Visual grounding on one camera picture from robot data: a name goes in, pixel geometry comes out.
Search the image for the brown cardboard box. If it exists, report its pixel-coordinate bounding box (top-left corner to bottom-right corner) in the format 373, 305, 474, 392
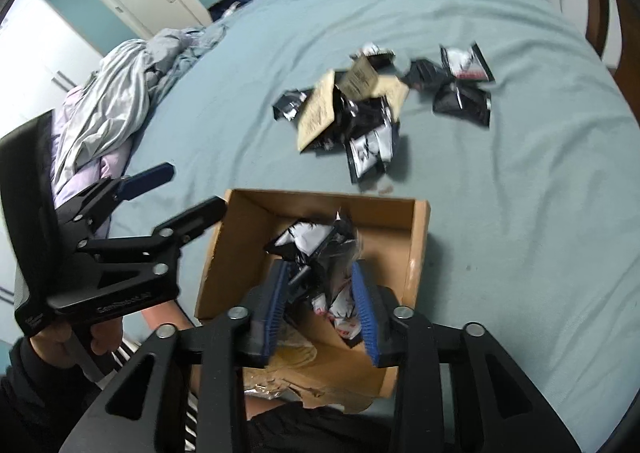
194, 189, 432, 409

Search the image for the person's dark clothing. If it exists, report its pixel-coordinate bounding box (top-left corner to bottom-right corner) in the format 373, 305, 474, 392
244, 403, 397, 453

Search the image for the white red snack packet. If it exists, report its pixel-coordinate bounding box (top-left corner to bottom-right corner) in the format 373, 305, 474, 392
312, 283, 370, 350

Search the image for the crumpled grey bedsheet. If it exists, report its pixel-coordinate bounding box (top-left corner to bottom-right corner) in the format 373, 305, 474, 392
52, 25, 230, 236

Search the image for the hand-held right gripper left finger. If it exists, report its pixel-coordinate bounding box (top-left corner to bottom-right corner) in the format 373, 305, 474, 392
57, 260, 296, 453

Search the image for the white wardrobe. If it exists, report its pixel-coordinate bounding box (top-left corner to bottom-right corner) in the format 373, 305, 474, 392
0, 0, 105, 294

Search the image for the glossy black snack packet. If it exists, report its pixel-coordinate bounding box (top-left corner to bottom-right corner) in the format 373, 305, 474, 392
300, 209, 362, 305

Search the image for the brown wooden furniture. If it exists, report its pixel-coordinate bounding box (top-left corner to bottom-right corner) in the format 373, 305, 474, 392
575, 0, 640, 84

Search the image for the black white snack packet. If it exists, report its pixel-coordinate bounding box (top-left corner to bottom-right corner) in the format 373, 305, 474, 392
263, 219, 337, 265

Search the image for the person's left hand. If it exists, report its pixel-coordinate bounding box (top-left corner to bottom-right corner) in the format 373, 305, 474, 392
29, 317, 126, 380

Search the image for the pile of snack packets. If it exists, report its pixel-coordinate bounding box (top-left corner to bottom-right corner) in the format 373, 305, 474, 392
272, 42, 496, 184

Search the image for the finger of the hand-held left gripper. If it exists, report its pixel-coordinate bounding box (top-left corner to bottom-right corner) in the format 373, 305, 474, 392
54, 163, 176, 236
74, 196, 229, 286

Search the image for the person's left forearm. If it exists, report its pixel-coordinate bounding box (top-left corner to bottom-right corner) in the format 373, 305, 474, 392
0, 337, 108, 453

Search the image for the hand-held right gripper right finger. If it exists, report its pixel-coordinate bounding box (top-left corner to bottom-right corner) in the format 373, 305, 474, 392
350, 263, 596, 453

